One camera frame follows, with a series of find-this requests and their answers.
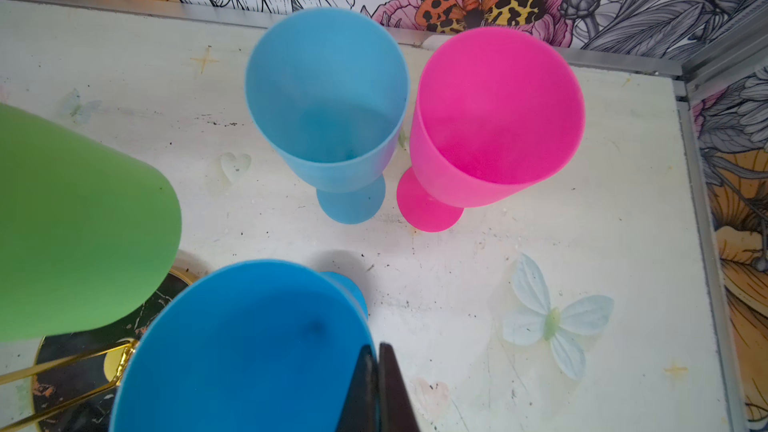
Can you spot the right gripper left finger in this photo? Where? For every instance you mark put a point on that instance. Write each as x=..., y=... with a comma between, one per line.
x=360, y=409

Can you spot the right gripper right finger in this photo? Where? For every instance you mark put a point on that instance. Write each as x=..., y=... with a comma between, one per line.
x=396, y=412

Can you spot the blue wine glass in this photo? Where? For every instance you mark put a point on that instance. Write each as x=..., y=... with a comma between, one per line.
x=264, y=345
x=329, y=89

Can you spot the pink wine glass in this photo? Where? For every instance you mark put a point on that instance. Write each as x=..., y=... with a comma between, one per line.
x=496, y=111

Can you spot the green wine glass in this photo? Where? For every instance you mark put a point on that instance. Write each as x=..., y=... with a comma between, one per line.
x=87, y=233

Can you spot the gold wire wine glass rack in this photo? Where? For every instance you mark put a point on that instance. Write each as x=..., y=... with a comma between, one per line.
x=73, y=380

